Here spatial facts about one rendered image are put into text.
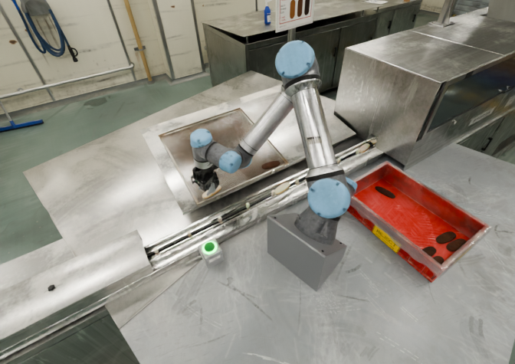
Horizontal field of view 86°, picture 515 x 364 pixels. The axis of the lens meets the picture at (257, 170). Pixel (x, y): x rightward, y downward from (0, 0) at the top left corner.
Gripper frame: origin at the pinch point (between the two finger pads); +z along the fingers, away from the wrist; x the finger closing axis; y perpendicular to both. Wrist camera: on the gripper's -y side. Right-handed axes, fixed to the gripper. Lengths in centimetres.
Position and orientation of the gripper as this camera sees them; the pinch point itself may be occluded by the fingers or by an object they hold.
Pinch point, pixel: (211, 188)
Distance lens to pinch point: 126.0
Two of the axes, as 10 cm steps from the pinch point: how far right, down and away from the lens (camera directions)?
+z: -0.6, 6.2, 7.8
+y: -5.5, 6.3, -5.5
